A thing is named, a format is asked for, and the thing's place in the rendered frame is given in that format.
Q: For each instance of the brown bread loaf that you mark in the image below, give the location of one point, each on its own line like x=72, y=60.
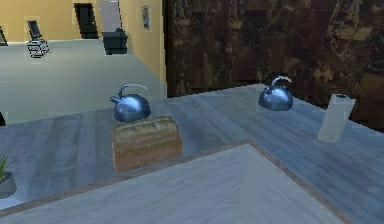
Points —
x=146, y=142

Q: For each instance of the blue metal kettle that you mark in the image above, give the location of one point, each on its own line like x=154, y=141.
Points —
x=276, y=98
x=130, y=107

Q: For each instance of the black bin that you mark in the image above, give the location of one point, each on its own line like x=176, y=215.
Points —
x=115, y=42

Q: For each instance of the dark room door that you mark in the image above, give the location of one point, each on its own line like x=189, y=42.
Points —
x=86, y=20

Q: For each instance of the white paper towel roll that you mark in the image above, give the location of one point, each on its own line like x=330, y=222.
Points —
x=336, y=120

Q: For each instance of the green house plant in pot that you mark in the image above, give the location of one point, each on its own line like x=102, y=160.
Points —
x=6, y=181

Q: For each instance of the framed wall picture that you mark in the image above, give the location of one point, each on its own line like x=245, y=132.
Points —
x=145, y=17

